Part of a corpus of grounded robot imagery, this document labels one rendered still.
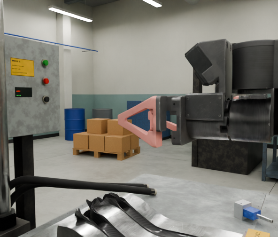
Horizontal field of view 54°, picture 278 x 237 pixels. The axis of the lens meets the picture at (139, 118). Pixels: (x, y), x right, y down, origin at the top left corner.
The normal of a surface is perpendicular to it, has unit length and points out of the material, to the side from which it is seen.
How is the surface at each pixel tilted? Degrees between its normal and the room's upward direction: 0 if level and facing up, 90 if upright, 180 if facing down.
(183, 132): 89
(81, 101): 90
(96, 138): 90
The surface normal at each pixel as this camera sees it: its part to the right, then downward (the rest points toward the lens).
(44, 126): 0.87, 0.04
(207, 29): -0.57, 0.07
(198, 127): -0.45, 0.44
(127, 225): 0.40, -0.86
